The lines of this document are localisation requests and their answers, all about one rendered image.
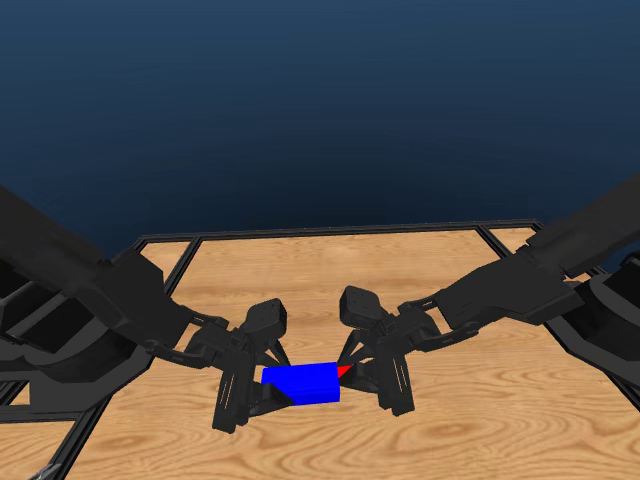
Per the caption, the blue hollow socket block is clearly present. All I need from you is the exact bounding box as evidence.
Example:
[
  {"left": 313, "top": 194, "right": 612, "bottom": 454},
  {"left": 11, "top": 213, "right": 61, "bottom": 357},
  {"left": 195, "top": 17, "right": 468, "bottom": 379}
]
[{"left": 261, "top": 361, "right": 342, "bottom": 405}]

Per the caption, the black table frame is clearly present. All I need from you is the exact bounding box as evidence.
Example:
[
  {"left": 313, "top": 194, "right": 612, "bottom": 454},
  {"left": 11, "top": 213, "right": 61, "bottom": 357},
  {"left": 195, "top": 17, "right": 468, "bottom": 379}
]
[{"left": 0, "top": 218, "right": 640, "bottom": 480}]

